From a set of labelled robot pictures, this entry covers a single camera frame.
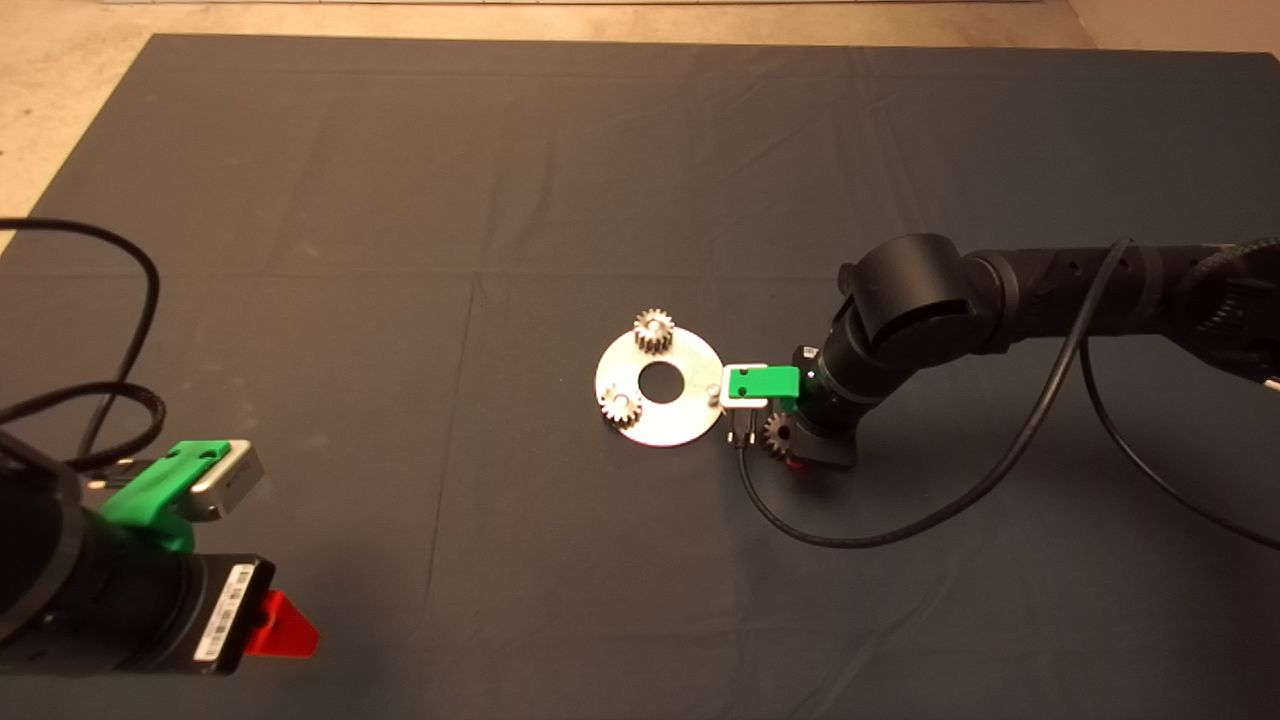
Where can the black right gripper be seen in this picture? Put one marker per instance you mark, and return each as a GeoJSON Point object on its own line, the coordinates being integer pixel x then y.
{"type": "Point", "coordinates": [828, 452]}

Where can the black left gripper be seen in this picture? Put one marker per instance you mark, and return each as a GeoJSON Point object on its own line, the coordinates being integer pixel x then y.
{"type": "Point", "coordinates": [215, 620]}

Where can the small steel planetary gear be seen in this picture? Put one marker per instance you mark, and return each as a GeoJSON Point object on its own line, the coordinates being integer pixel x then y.
{"type": "Point", "coordinates": [775, 436]}
{"type": "Point", "coordinates": [654, 330]}
{"type": "Point", "coordinates": [620, 406]}

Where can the round metal carrier plate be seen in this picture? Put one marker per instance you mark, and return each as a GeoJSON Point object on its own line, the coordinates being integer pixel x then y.
{"type": "Point", "coordinates": [690, 410]}

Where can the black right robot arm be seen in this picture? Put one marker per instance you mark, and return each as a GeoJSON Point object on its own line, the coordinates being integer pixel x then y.
{"type": "Point", "coordinates": [920, 300]}

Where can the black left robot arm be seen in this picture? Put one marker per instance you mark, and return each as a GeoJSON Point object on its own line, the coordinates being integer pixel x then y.
{"type": "Point", "coordinates": [90, 600]}

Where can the dark table cloth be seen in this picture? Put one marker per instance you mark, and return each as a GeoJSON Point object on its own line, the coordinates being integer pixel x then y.
{"type": "Point", "coordinates": [700, 150]}

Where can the silver right camera box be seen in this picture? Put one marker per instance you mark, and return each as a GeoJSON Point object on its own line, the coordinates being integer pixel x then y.
{"type": "Point", "coordinates": [745, 403]}

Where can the silver camera box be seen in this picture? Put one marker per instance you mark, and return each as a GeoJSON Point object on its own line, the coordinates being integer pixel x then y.
{"type": "Point", "coordinates": [235, 480]}
{"type": "Point", "coordinates": [745, 403]}

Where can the green right camera mount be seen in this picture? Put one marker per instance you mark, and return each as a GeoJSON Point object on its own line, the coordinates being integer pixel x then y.
{"type": "Point", "coordinates": [765, 383]}

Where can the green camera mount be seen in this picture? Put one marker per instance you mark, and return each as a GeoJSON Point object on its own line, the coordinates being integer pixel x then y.
{"type": "Point", "coordinates": [765, 383]}
{"type": "Point", "coordinates": [150, 495]}

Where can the silver left camera box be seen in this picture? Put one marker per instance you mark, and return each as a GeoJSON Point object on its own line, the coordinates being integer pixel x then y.
{"type": "Point", "coordinates": [235, 480]}

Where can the green left camera mount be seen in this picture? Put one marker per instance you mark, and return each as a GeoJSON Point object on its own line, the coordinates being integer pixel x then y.
{"type": "Point", "coordinates": [150, 495]}

